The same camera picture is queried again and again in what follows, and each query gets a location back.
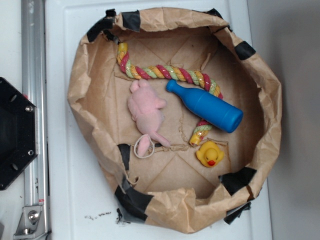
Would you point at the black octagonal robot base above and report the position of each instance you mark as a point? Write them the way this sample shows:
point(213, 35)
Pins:
point(18, 138)

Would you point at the yellow rubber duck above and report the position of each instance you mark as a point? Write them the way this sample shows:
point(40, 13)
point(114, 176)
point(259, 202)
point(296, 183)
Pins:
point(209, 154)

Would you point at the pink plush toy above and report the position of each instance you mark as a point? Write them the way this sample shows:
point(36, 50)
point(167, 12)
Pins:
point(145, 107)

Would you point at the brown paper bag bin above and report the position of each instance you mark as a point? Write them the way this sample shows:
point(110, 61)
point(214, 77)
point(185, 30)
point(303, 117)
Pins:
point(171, 188)

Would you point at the blue plastic bottle toy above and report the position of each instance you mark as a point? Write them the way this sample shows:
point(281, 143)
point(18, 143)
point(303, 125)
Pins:
point(214, 110)

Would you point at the white tray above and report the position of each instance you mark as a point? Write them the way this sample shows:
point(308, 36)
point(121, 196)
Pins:
point(82, 205)

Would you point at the multicolour twisted rope toy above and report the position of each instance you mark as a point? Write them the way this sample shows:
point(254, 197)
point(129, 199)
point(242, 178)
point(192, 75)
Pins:
point(160, 72)

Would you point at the aluminium rail with bracket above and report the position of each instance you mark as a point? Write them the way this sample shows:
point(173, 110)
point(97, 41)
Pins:
point(35, 221)

